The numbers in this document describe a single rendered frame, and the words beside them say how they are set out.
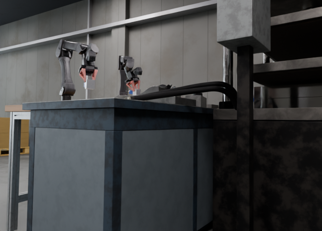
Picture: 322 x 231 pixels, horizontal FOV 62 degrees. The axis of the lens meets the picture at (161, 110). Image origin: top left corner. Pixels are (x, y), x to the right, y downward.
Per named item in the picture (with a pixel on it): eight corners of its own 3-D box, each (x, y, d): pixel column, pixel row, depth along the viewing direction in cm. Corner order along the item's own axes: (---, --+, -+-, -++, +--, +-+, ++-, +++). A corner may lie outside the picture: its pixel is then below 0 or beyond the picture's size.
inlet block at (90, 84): (80, 90, 167) (80, 81, 167) (88, 90, 170) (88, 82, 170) (86, 88, 156) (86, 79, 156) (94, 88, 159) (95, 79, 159)
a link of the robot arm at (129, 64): (136, 68, 197) (136, 53, 200) (124, 67, 195) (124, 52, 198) (133, 74, 208) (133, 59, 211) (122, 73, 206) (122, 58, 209)
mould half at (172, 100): (115, 108, 190) (116, 89, 190) (139, 109, 211) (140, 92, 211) (175, 106, 160) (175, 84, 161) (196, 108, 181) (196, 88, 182)
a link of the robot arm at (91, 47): (102, 53, 164) (97, 38, 168) (90, 51, 158) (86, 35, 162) (92, 64, 171) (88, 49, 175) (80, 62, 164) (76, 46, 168)
